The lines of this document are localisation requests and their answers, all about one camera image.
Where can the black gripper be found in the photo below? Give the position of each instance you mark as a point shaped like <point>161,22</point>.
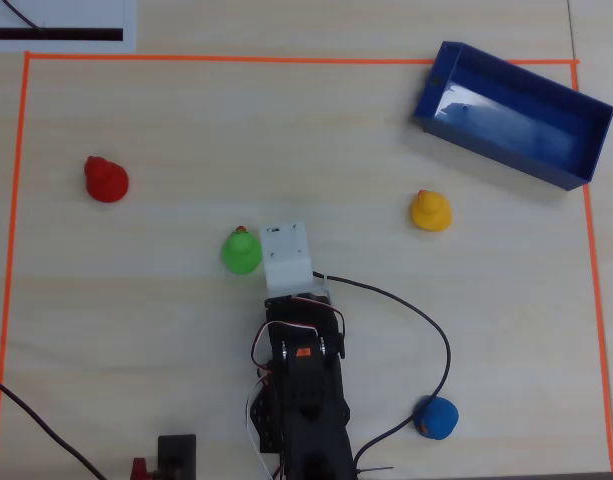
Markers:
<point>320,293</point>

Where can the green rubber duck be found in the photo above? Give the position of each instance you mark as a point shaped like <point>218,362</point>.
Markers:
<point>242,252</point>

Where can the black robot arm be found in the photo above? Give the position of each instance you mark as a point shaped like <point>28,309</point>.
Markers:
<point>311,400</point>

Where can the yellow rubber duck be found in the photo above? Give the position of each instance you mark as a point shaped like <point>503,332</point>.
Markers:
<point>430,212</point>

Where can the blue rubber duck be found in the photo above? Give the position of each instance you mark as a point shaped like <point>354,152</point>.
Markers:
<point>438,419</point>

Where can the red rubber duck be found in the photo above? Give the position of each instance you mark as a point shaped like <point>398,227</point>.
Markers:
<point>106,181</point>

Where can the blue plastic box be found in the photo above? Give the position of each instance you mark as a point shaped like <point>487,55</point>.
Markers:
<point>511,130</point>

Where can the orange tape strip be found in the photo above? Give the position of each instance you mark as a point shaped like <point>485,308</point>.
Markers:
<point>12,250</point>
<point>596,300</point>
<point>236,58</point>

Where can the white paper with black stripe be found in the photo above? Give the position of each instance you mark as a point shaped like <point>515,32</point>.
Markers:
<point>86,15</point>

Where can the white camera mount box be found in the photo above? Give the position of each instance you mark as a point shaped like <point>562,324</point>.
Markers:
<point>286,250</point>

